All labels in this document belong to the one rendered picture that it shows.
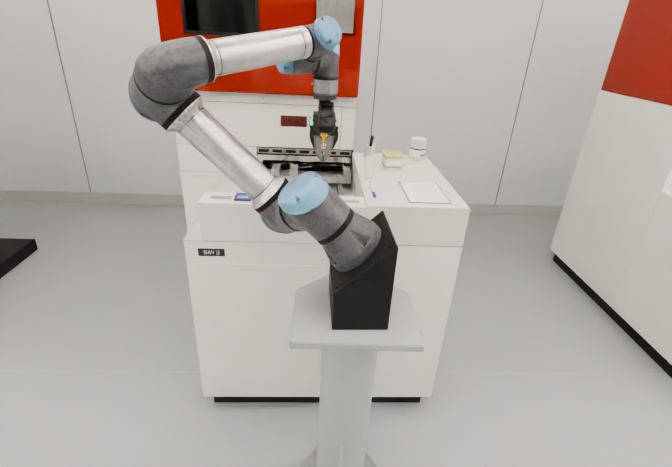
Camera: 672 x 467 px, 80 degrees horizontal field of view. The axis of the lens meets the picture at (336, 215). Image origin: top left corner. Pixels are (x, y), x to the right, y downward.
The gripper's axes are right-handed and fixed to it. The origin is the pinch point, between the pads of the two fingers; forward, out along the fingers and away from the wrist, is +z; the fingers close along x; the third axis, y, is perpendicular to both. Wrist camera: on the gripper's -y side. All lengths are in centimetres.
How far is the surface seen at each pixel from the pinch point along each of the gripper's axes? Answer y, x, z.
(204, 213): -4.0, 38.1, 18.6
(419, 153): 48, -44, 11
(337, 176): 48, -8, 23
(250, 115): 58, 32, -1
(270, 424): -11, 18, 111
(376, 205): -3.4, -18.2, 14.2
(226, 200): -1.8, 31.2, 14.7
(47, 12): 207, 198, -38
